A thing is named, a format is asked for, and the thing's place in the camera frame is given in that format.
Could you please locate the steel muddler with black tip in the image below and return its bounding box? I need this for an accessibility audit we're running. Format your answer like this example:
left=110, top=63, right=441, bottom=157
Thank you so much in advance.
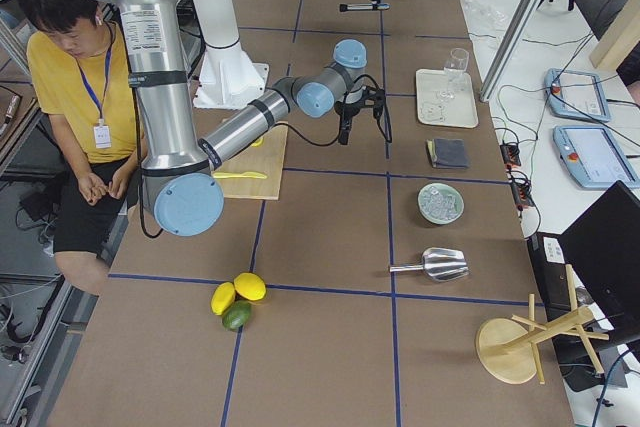
left=339, top=3, right=390, bottom=13

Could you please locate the whole yellow lemon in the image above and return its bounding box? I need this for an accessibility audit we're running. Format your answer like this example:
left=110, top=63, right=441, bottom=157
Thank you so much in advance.
left=210, top=282, right=236, bottom=316
left=233, top=272, right=267, bottom=301

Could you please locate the bamboo cutting board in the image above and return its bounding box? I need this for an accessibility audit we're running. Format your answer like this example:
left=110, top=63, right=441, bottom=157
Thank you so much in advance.
left=215, top=126, right=288, bottom=200

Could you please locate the cream bear serving tray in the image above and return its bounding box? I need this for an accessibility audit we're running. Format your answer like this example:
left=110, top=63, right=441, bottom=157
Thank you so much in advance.
left=415, top=69, right=479, bottom=129

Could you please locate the yellow plastic knife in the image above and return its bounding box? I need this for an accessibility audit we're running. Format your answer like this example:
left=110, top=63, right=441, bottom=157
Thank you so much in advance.
left=211, top=171, right=268, bottom=180

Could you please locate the grey folded cloth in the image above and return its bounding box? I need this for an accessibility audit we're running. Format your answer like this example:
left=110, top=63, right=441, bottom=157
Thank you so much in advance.
left=426, top=138, right=470, bottom=169

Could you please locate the clear wine glass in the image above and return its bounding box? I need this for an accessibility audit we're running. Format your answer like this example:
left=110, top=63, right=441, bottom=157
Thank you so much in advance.
left=437, top=47, right=469, bottom=101

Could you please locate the green bowl of ice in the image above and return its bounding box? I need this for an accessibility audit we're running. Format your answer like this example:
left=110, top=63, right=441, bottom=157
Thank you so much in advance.
left=417, top=183, right=464, bottom=225

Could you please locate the steel ice scoop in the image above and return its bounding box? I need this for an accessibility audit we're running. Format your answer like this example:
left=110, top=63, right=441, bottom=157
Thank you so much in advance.
left=388, top=247, right=469, bottom=282

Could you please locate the black power strip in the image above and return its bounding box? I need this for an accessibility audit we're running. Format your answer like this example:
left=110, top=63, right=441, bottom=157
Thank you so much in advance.
left=500, top=142, right=535, bottom=212

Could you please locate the whole green lime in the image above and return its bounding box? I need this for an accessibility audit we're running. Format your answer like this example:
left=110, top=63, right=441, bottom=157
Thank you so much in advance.
left=222, top=300, right=252, bottom=331

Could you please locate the blue teach pendant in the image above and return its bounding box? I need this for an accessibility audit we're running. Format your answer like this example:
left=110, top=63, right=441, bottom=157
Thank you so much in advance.
left=552, top=125, right=639, bottom=190
left=543, top=68, right=611, bottom=123

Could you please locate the wooden mug tree stand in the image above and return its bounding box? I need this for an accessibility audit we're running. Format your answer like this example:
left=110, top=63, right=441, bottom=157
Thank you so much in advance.
left=475, top=264, right=609, bottom=384

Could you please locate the person in yellow shirt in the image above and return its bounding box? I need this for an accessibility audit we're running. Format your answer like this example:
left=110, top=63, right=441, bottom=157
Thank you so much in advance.
left=18, top=0, right=147, bottom=295

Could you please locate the black laptop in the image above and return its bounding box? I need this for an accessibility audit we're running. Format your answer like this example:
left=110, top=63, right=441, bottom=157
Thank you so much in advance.
left=527, top=181, right=639, bottom=352

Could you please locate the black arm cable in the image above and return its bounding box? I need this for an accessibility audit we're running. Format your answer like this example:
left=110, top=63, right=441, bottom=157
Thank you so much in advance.
left=284, top=64, right=394, bottom=146

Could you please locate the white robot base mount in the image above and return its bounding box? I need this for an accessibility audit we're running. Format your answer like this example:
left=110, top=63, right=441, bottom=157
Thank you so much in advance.
left=192, top=0, right=269, bottom=109

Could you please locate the aluminium frame post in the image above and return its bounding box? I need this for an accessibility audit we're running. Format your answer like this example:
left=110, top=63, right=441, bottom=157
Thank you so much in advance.
left=479, top=0, right=540, bottom=102

